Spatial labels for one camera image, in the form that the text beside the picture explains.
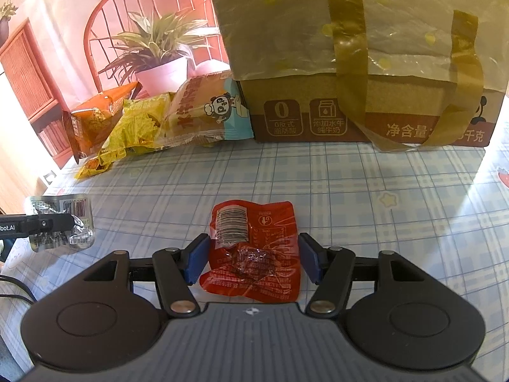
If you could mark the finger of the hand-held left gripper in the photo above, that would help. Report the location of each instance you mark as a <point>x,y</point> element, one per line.
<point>39,225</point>

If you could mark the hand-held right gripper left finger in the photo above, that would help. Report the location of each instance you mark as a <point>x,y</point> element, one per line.
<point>197,258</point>

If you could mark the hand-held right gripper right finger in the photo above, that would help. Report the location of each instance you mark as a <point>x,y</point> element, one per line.
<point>310,258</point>

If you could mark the silver foil snack packet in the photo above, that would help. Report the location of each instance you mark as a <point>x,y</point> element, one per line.
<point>79,207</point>

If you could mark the red snack packet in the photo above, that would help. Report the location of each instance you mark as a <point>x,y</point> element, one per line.
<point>274,227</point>

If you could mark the cardboard box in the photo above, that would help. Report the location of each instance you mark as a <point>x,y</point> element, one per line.
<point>302,119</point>

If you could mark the yellow plastic bag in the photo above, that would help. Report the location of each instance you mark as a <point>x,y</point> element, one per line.
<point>302,24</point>

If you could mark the checked tablecloth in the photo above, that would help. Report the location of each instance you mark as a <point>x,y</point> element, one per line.
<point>358,207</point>

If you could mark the small yellow snack packet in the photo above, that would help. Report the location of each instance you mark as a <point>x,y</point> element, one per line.
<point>97,165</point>

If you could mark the orange snack packet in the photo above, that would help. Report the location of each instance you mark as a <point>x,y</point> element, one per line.
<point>93,117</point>

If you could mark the yellow-green snack packet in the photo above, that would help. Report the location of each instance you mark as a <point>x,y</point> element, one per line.
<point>139,127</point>

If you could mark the clear bread packet teal edge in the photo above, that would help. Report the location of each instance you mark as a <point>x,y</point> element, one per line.
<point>206,107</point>

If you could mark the printed room backdrop cloth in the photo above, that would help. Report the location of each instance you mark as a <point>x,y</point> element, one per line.
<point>59,0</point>

